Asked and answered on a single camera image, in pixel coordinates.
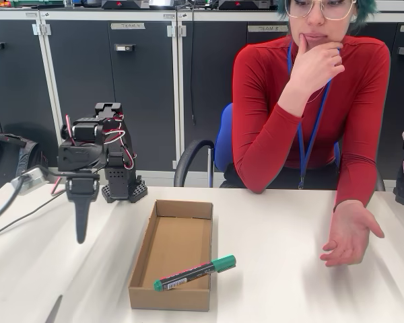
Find green edding permanent marker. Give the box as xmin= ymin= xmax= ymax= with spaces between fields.
xmin=154 ymin=254 xmax=238 ymax=292

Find person's right forearm red sleeve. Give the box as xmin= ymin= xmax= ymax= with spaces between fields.
xmin=234 ymin=80 xmax=324 ymax=195

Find person's left forearm red sleeve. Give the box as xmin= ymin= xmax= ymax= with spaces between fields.
xmin=333 ymin=134 xmax=380 ymax=211

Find person in red top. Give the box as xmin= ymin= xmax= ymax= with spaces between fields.
xmin=232 ymin=0 xmax=391 ymax=211

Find person's right hand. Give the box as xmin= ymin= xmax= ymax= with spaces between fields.
xmin=289 ymin=32 xmax=346 ymax=99

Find person's left hand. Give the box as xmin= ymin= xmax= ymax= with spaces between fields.
xmin=319 ymin=200 xmax=385 ymax=268

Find black grey backpack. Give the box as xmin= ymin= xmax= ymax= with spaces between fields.
xmin=0 ymin=132 xmax=50 ymax=199

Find dark grey metal cabinet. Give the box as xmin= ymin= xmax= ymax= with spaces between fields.
xmin=40 ymin=9 xmax=181 ymax=172
xmin=0 ymin=9 xmax=60 ymax=169
xmin=176 ymin=9 xmax=404 ymax=189

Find open cardboard box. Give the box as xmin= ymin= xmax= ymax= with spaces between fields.
xmin=128 ymin=199 xmax=214 ymax=312

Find tape label team 4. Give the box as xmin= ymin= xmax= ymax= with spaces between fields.
xmin=110 ymin=22 xmax=145 ymax=30

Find blue office chair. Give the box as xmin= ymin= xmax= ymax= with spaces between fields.
xmin=173 ymin=102 xmax=386 ymax=192

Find black device red triangle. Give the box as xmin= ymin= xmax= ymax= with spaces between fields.
xmin=218 ymin=0 xmax=271 ymax=10
xmin=101 ymin=0 xmax=151 ymax=10

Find green crate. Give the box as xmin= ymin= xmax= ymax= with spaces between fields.
xmin=11 ymin=0 xmax=65 ymax=8

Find tape label team 3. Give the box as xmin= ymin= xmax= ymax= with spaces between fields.
xmin=248 ymin=25 xmax=289 ymax=33

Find gold rimmed glasses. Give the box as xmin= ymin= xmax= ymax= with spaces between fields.
xmin=285 ymin=0 xmax=358 ymax=20

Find thin grey cable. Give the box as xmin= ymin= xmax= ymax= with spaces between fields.
xmin=0 ymin=193 xmax=63 ymax=239

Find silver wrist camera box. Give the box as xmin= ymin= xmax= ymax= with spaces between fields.
xmin=10 ymin=166 xmax=51 ymax=196

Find thick grey camera cable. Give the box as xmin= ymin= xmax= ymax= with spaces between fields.
xmin=0 ymin=176 xmax=26 ymax=228

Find hanging black cable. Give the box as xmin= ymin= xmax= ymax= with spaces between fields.
xmin=189 ymin=9 xmax=198 ymax=126

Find blue lanyard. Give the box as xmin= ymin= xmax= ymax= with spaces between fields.
xmin=288 ymin=40 xmax=341 ymax=189

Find thin gold necklace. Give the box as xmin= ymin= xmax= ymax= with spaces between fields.
xmin=306 ymin=83 xmax=327 ymax=104

